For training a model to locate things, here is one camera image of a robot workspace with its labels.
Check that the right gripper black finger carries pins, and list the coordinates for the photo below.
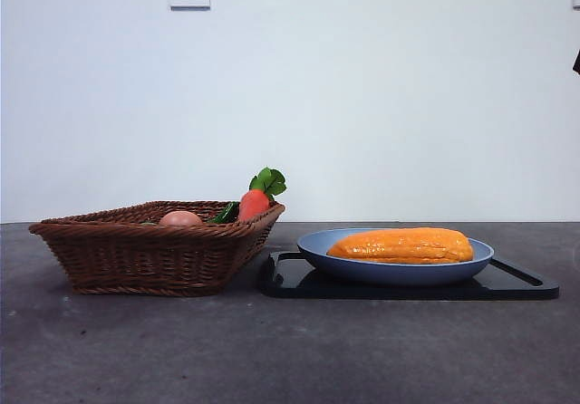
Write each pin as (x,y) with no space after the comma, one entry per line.
(577,63)

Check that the brown egg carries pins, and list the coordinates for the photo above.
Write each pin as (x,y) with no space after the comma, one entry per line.
(180,218)

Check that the black rectangular tray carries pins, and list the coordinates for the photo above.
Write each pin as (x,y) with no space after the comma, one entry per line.
(362,291)

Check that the orange corn cob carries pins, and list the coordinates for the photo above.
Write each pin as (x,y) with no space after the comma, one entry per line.
(403,246)

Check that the blue round plate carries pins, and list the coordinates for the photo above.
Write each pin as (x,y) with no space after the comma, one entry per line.
(385,273)

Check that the orange carrot with green leaves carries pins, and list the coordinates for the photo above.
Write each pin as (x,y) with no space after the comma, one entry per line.
(253,204)

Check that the brown wicker basket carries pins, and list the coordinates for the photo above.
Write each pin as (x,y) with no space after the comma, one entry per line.
(149,259)

